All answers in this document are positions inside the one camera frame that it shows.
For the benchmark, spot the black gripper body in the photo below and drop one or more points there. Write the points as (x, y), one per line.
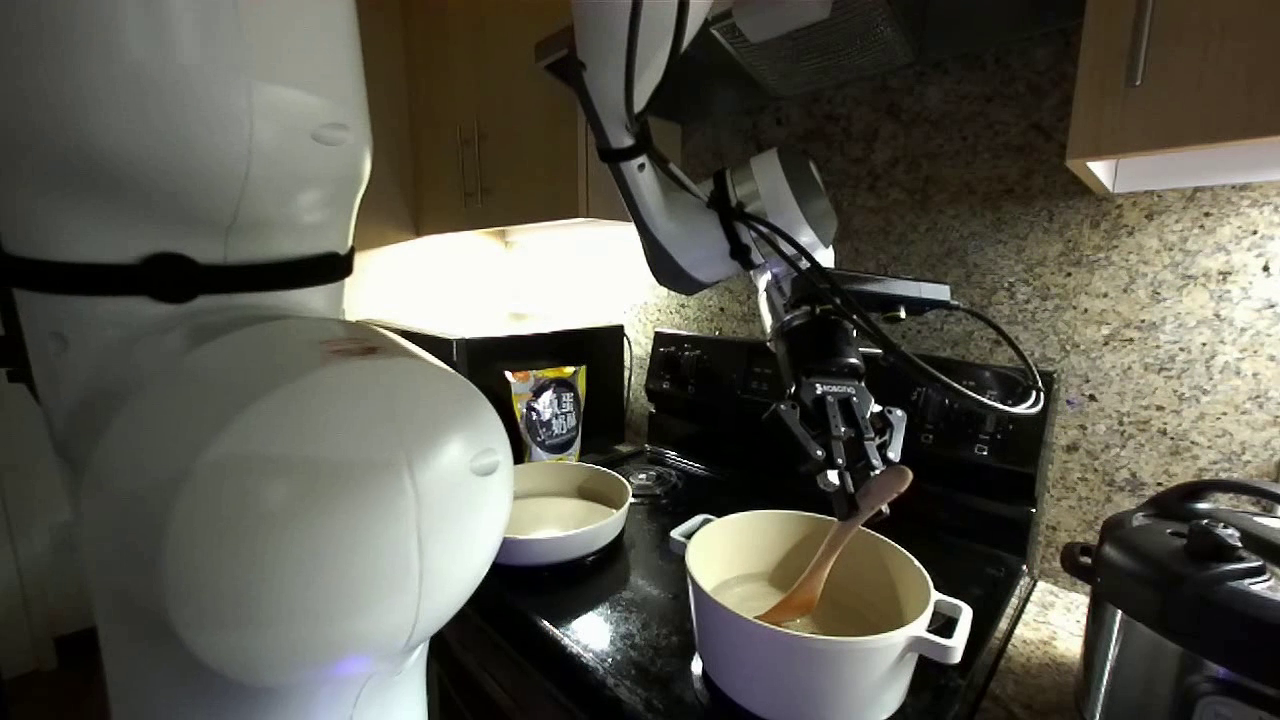
(824, 387)

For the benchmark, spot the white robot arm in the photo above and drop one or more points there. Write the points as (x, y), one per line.
(277, 504)

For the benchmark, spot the white round pan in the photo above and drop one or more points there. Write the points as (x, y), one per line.
(560, 512)

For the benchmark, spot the wooden upper cabinet right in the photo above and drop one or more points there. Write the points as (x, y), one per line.
(1178, 94)

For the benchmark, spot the black pressure cooker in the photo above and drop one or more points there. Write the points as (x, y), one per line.
(1180, 606)

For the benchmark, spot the wooden spoon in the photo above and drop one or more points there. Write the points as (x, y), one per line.
(810, 587)

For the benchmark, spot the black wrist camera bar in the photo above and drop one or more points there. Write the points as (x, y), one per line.
(869, 293)

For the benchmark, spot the yellow snack bag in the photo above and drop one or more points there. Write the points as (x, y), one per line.
(549, 411)

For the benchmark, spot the wooden cabinet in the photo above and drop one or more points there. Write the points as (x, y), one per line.
(1178, 94)
(470, 129)

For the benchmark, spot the white pot with handles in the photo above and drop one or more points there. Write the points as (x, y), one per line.
(854, 659)

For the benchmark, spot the black electric stove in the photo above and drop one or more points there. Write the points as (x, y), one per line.
(667, 623)

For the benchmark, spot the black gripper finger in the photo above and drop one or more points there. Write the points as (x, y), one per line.
(874, 439)
(839, 475)

